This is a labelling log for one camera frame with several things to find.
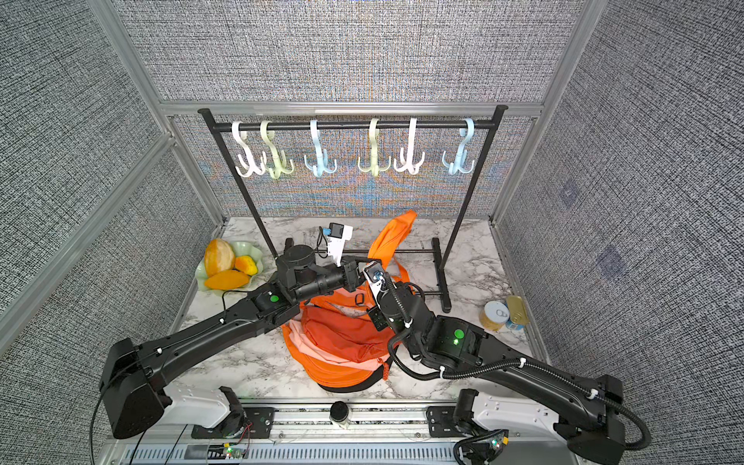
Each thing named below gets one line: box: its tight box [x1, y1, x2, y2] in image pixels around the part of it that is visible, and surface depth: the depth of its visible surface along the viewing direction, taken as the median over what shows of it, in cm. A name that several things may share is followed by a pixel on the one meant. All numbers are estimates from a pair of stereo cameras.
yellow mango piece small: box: [234, 254, 258, 277], surface depth 102 cm
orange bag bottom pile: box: [282, 323, 399, 394], surface depth 80 cm
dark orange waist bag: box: [300, 306, 396, 364], surface depth 79 cm
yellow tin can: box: [479, 300, 510, 332], surface depth 90 cm
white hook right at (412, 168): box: [393, 118, 426, 175], surface depth 69 cm
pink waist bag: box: [288, 315, 392, 371], surface depth 78 cm
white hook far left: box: [231, 121, 267, 179], surface depth 68 cm
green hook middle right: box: [357, 118, 392, 178], surface depth 64 cm
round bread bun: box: [204, 238, 236, 278], surface depth 99 cm
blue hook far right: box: [441, 118, 475, 175], surface depth 68 cm
